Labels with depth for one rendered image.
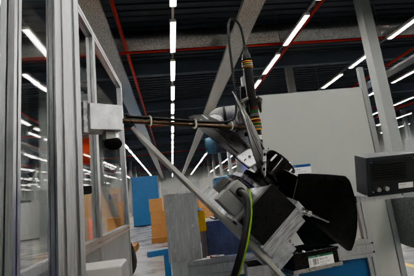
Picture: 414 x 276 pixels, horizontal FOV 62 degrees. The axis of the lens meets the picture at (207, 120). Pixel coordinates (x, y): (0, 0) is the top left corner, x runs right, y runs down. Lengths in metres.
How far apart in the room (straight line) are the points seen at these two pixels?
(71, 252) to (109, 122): 0.33
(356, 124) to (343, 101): 0.25
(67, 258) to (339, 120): 2.95
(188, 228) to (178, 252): 0.08
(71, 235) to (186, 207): 0.37
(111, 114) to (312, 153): 2.57
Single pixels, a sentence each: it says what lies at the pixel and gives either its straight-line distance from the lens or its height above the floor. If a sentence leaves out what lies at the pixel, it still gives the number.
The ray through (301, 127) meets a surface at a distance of 3.34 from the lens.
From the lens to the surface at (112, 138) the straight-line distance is 0.97.
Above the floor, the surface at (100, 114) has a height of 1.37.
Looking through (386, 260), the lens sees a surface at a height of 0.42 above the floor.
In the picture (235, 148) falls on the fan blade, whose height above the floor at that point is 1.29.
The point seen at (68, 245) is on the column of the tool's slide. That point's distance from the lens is 0.89.
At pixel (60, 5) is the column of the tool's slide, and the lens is 1.05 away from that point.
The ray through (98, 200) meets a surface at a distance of 1.76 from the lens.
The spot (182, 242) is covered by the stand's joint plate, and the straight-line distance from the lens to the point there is 1.12.
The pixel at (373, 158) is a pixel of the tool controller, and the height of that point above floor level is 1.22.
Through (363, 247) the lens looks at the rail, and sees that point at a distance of 1.85.
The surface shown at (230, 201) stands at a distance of 0.89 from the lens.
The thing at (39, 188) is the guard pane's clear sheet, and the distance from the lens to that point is 1.13.
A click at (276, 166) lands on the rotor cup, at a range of 1.19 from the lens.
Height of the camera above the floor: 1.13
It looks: 12 degrees up
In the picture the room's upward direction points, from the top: 6 degrees counter-clockwise
